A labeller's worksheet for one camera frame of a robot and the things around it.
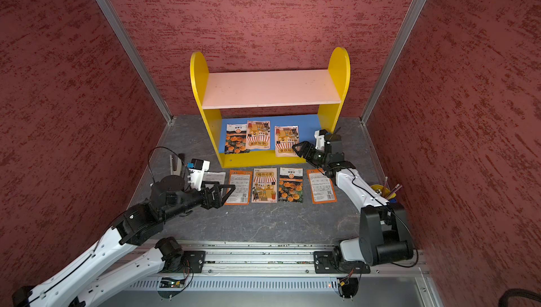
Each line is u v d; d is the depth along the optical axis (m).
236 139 0.93
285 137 0.93
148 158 1.07
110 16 0.80
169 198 0.49
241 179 0.95
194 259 0.74
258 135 0.94
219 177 0.94
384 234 0.43
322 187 0.94
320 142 0.80
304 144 0.77
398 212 0.43
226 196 0.62
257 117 1.00
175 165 0.98
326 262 0.74
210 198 0.59
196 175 0.60
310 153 0.76
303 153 0.77
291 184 0.95
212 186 0.69
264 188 0.94
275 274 0.74
